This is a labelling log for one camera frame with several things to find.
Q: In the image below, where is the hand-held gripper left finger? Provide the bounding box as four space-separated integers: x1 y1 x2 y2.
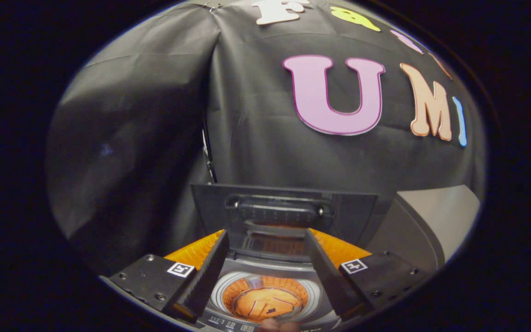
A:
108 229 230 324

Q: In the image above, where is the beige cabinet with grey frame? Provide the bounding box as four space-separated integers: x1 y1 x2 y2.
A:
366 184 483 273

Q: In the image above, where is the yellow orange shirt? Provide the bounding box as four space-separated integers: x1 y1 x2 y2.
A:
233 285 305 324

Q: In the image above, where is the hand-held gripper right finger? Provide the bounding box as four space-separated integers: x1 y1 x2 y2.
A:
303 228 433 322

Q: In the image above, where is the black backdrop cloth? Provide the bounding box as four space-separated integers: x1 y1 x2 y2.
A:
44 1 487 278

